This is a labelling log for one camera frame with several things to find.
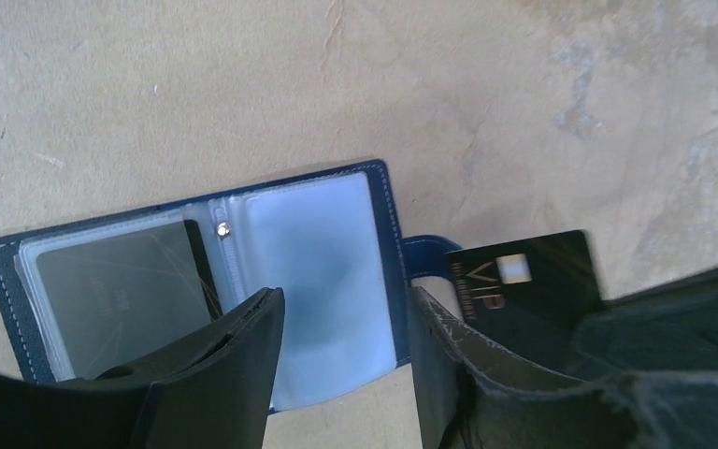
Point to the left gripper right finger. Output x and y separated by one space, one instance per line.
471 392

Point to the black card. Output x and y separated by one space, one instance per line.
530 295
106 301

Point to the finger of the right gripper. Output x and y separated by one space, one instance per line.
672 326

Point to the blue leather card holder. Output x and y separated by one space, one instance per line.
330 240

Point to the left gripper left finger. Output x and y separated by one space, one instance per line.
210 389

